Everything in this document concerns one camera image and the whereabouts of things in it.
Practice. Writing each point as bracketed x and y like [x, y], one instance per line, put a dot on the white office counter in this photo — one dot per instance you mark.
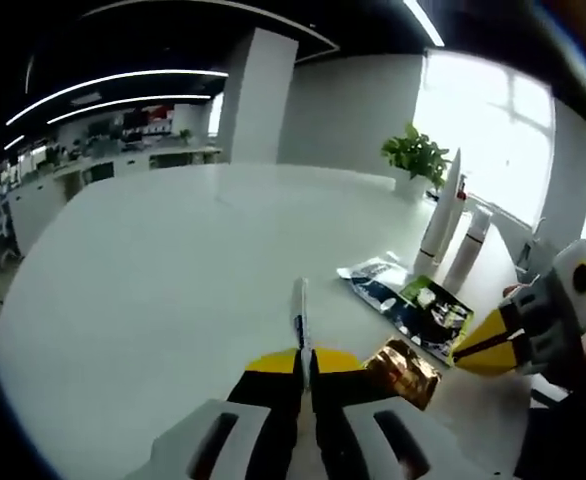
[38, 200]

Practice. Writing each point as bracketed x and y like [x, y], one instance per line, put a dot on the long ceiling light strip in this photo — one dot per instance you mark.
[425, 20]

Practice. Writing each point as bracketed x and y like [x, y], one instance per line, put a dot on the person's dark clothed torso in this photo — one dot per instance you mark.
[568, 430]

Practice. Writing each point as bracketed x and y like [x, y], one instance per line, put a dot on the plain white skincare bottle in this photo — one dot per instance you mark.
[468, 250]

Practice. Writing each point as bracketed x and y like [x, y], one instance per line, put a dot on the gold skincare sachet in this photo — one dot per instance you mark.
[403, 372]

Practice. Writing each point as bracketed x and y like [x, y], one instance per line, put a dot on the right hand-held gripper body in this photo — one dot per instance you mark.
[580, 280]

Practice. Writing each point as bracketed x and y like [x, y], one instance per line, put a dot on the green skincare sachet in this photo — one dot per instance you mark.
[438, 305]

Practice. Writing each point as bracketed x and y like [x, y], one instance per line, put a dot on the potted green plant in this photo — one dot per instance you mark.
[415, 155]

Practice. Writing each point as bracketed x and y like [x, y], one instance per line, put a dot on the white skincare tube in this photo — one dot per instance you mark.
[440, 215]

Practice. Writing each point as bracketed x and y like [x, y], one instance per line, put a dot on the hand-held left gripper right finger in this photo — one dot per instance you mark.
[353, 415]

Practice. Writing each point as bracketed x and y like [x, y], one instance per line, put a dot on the skincare bottle red collar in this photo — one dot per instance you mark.
[460, 200]

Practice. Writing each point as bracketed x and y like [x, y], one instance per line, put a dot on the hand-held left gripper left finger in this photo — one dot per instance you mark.
[253, 415]

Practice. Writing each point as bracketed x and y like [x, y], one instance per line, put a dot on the white skincare sachet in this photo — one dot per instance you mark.
[302, 315]

